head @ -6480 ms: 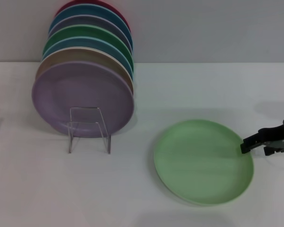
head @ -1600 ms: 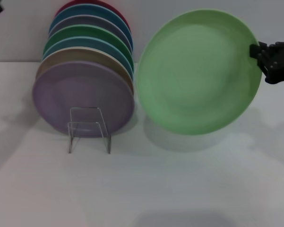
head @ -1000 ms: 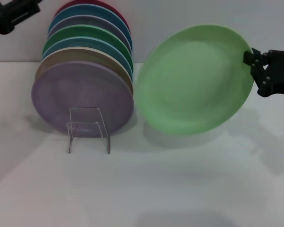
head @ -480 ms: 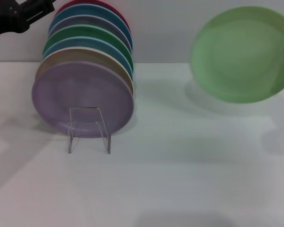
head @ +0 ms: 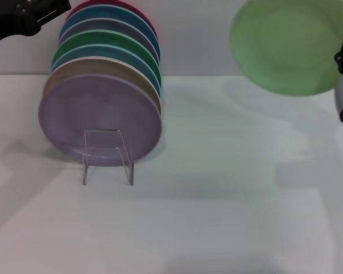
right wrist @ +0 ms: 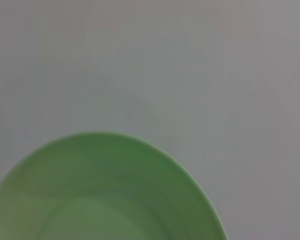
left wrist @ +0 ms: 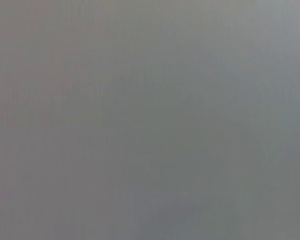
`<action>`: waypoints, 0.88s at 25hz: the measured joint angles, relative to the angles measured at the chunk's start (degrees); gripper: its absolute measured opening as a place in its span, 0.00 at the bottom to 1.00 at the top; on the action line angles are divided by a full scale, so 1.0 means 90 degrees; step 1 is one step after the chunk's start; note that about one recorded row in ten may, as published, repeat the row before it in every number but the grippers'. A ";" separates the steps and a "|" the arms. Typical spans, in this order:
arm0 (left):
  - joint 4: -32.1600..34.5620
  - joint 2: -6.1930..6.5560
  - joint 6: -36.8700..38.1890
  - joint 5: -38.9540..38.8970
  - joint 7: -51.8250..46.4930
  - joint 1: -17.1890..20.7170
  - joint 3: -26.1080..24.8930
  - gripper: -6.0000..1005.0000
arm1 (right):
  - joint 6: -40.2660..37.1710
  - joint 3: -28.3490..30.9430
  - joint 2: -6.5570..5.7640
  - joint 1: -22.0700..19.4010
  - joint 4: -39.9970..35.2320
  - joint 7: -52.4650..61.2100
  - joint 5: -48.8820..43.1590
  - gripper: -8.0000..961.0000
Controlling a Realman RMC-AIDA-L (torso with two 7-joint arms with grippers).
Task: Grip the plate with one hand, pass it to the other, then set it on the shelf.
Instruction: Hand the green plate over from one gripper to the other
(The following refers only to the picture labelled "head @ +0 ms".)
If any light blue plate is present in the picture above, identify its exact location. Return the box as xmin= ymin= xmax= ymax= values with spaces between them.
xmin=50 ymin=43 xmax=162 ymax=96

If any red plate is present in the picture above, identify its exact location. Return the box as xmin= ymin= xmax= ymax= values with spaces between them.
xmin=65 ymin=0 xmax=159 ymax=43

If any light green plate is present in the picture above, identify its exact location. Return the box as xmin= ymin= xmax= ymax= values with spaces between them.
xmin=229 ymin=0 xmax=343 ymax=97

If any lilac plate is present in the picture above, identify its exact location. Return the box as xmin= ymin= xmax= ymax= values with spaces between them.
xmin=38 ymin=72 xmax=163 ymax=167

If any dark green plate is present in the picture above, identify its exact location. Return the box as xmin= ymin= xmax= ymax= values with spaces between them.
xmin=51 ymin=29 xmax=162 ymax=86

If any grey purple plate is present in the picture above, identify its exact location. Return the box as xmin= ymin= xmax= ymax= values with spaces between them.
xmin=58 ymin=17 xmax=160 ymax=65

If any clear wire plate rack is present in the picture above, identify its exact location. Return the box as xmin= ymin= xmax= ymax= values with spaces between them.
xmin=82 ymin=129 xmax=135 ymax=187

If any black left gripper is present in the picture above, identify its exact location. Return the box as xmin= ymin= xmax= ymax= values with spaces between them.
xmin=0 ymin=0 xmax=72 ymax=49

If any beige plate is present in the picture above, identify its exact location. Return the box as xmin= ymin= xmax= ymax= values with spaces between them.
xmin=42 ymin=56 xmax=163 ymax=116

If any teal blue plate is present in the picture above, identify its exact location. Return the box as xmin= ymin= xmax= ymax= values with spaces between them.
xmin=58 ymin=6 xmax=162 ymax=62

